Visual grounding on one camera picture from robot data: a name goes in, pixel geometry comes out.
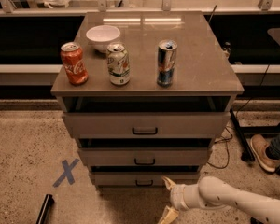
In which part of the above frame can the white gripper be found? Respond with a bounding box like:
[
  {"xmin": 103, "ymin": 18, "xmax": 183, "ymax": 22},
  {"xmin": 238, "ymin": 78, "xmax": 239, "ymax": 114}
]
[{"xmin": 158, "ymin": 176, "xmax": 209, "ymax": 224}]

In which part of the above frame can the grey bottom drawer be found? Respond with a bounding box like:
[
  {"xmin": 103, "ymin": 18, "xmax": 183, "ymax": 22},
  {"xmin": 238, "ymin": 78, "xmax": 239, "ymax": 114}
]
[{"xmin": 89, "ymin": 172, "xmax": 200, "ymax": 187}]

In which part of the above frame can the grey drawer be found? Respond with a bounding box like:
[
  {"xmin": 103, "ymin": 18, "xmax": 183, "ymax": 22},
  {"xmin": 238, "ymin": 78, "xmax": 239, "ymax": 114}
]
[
  {"xmin": 63, "ymin": 112, "xmax": 230, "ymax": 138},
  {"xmin": 78, "ymin": 148, "xmax": 209, "ymax": 166},
  {"xmin": 89, "ymin": 172, "xmax": 200, "ymax": 187}
]

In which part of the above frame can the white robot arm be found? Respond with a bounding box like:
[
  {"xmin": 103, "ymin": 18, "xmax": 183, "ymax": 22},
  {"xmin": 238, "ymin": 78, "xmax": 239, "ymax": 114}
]
[{"xmin": 158, "ymin": 176, "xmax": 280, "ymax": 224}]

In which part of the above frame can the grey middle drawer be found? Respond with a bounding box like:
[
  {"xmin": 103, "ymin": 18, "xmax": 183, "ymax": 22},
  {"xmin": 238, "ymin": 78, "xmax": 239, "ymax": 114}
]
[{"xmin": 78, "ymin": 148, "xmax": 209, "ymax": 166}]

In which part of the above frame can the grey top drawer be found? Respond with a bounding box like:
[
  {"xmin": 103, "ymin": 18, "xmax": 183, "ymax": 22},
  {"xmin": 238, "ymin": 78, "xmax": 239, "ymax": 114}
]
[{"xmin": 63, "ymin": 112, "xmax": 230, "ymax": 138}]

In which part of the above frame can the grey drawer cabinet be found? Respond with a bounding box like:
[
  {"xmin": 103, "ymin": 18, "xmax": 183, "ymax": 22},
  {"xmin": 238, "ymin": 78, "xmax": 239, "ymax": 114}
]
[{"xmin": 51, "ymin": 11, "xmax": 244, "ymax": 188}]

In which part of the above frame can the black table leg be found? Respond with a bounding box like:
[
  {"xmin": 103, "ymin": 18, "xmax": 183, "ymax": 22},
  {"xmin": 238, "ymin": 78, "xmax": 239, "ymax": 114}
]
[{"xmin": 230, "ymin": 109, "xmax": 255, "ymax": 162}]

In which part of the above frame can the tan shoe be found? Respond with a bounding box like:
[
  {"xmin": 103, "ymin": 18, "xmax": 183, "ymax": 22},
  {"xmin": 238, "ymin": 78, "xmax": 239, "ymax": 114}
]
[{"xmin": 250, "ymin": 134, "xmax": 276, "ymax": 173}]

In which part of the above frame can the blue tape cross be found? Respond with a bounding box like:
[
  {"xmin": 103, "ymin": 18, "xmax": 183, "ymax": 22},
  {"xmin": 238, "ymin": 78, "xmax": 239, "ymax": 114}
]
[{"xmin": 53, "ymin": 159, "xmax": 79, "ymax": 188}]

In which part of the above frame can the black bar on floor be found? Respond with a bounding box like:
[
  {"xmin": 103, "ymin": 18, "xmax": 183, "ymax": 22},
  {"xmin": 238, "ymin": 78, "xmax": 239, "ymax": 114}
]
[{"xmin": 35, "ymin": 194, "xmax": 54, "ymax": 224}]

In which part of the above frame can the white green soda can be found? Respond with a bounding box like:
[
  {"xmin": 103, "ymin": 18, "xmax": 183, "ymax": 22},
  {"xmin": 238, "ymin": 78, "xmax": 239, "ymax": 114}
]
[{"xmin": 106, "ymin": 42, "xmax": 130, "ymax": 86}]

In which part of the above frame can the blue silver energy drink can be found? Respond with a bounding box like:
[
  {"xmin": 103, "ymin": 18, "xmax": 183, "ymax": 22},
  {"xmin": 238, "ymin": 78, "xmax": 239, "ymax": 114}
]
[{"xmin": 157, "ymin": 39, "xmax": 177, "ymax": 87}]

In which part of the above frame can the red cola can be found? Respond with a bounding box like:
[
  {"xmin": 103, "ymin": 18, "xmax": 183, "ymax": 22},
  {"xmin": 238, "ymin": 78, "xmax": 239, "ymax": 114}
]
[{"xmin": 60, "ymin": 42, "xmax": 89, "ymax": 85}]

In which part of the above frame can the white bowl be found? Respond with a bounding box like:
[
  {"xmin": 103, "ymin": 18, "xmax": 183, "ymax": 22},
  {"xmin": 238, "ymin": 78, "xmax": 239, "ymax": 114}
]
[{"xmin": 86, "ymin": 25, "xmax": 120, "ymax": 53}]

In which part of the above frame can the black floor cable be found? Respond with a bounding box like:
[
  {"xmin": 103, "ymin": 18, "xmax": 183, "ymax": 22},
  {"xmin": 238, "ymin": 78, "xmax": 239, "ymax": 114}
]
[{"xmin": 206, "ymin": 47, "xmax": 280, "ymax": 170}]

